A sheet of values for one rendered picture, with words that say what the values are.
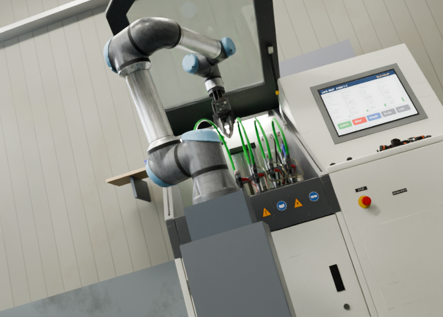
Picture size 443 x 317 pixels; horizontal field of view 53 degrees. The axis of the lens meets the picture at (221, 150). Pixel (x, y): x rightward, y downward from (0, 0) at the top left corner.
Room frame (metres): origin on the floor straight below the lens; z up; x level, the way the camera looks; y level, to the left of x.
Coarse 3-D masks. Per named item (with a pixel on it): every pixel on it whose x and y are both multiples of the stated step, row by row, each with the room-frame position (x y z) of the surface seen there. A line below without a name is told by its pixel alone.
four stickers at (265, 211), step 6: (312, 192) 1.82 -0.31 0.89; (294, 198) 1.82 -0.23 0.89; (300, 198) 1.82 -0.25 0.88; (312, 198) 1.82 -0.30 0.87; (318, 198) 1.82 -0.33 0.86; (276, 204) 1.82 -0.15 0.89; (282, 204) 1.82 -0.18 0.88; (294, 204) 1.82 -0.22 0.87; (300, 204) 1.82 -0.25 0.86; (264, 210) 1.82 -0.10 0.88; (282, 210) 1.82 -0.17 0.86; (264, 216) 1.82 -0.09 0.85
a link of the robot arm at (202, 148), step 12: (192, 132) 1.28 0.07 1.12; (204, 132) 1.28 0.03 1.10; (216, 132) 1.32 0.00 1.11; (180, 144) 1.33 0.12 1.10; (192, 144) 1.29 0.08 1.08; (204, 144) 1.28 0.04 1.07; (216, 144) 1.30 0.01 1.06; (180, 156) 1.31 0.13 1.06; (192, 156) 1.29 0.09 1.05; (204, 156) 1.28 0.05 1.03; (216, 156) 1.29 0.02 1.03; (180, 168) 1.33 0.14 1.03; (192, 168) 1.30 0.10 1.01
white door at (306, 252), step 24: (288, 240) 1.82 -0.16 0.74; (312, 240) 1.82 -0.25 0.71; (336, 240) 1.82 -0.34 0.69; (288, 264) 1.82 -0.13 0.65; (312, 264) 1.82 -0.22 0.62; (336, 264) 1.82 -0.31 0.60; (288, 288) 1.82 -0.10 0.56; (312, 288) 1.82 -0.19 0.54; (336, 288) 1.82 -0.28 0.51; (360, 288) 1.82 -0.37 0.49; (312, 312) 1.82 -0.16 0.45; (336, 312) 1.82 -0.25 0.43; (360, 312) 1.82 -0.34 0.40
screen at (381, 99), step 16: (336, 80) 2.16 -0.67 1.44; (352, 80) 2.16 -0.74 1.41; (368, 80) 2.15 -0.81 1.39; (384, 80) 2.15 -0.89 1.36; (400, 80) 2.14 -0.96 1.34; (320, 96) 2.14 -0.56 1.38; (336, 96) 2.14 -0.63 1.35; (352, 96) 2.13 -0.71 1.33; (368, 96) 2.13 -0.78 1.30; (384, 96) 2.12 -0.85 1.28; (400, 96) 2.12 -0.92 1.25; (320, 112) 2.12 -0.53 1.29; (336, 112) 2.11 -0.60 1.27; (352, 112) 2.11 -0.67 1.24; (368, 112) 2.11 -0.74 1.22; (384, 112) 2.10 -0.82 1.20; (400, 112) 2.10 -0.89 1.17; (416, 112) 2.10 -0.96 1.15; (336, 128) 2.09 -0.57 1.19; (352, 128) 2.09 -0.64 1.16; (368, 128) 2.09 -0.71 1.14; (384, 128) 2.08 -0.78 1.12
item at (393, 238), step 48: (288, 96) 2.15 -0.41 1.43; (432, 96) 2.12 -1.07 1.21; (336, 144) 2.08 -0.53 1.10; (384, 144) 2.07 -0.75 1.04; (432, 144) 1.84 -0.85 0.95; (336, 192) 1.82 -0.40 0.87; (384, 192) 1.83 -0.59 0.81; (432, 192) 1.83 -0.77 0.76; (384, 240) 1.82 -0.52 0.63; (432, 240) 1.83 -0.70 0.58; (384, 288) 1.82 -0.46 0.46; (432, 288) 1.83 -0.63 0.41
